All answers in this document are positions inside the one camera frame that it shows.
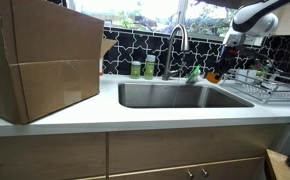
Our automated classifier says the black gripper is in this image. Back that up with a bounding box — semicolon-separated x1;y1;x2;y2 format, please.
215;45;244;82

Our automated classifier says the orange bowl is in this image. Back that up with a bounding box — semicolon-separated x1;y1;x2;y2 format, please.
206;72;218;84

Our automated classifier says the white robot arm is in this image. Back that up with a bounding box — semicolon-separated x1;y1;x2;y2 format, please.
206;0;290;83

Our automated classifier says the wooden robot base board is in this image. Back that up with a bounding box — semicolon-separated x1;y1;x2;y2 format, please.
264;149;290;180

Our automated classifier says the stainless steel sink basin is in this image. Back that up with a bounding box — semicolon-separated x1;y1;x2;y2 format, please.
118;82;253;108

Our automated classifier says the brushed steel gooseneck faucet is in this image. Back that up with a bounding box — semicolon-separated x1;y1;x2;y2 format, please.
161;24;190;81

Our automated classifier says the metal dish drying rack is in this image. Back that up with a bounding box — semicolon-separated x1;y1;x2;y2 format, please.
221;69;290;105

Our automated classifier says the tall green soap bottle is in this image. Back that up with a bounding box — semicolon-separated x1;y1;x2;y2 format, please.
144;55;155;80

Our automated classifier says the wooden cabinet front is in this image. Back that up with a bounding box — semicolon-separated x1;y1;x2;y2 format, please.
0;124;287;180

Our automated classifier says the short green soap bottle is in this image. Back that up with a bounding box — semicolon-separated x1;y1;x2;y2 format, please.
131;61;141;79

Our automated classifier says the large cardboard box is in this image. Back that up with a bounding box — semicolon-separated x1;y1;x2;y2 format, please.
0;0;115;124

